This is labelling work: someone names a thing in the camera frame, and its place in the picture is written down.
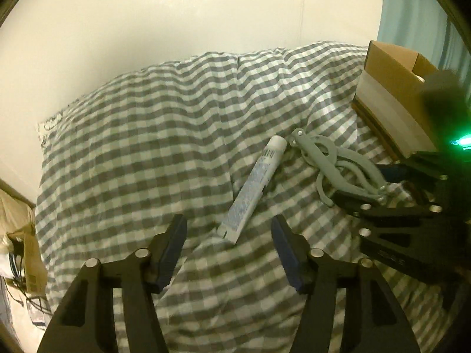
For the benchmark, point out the small cluttered cardboard box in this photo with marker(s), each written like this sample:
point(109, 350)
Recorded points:
point(35, 264)

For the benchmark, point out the grey plastic hand tool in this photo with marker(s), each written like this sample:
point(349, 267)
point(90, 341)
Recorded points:
point(323, 158)

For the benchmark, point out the blue white ointment tube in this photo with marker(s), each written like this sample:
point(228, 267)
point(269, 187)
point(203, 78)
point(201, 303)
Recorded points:
point(250, 191)

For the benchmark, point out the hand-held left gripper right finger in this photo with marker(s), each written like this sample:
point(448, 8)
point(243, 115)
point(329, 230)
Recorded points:
point(289, 253)

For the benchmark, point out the white patterned pillow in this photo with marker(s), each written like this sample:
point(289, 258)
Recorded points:
point(46, 125)

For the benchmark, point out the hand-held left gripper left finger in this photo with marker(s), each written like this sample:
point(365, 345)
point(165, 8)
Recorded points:
point(173, 246)

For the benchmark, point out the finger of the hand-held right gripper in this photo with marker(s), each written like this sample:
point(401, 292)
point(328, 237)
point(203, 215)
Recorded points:
point(390, 213)
point(393, 172)

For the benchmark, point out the grey white checkered blanket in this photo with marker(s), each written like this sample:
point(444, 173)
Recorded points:
point(147, 136)

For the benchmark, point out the beige pillow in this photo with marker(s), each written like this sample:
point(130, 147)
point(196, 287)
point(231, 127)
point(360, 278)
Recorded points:
point(14, 209)

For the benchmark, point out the brown cardboard box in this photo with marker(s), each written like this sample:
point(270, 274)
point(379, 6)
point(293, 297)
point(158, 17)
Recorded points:
point(386, 66)

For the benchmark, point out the teal curtain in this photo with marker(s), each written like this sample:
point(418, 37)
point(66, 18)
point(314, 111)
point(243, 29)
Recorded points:
point(412, 14)

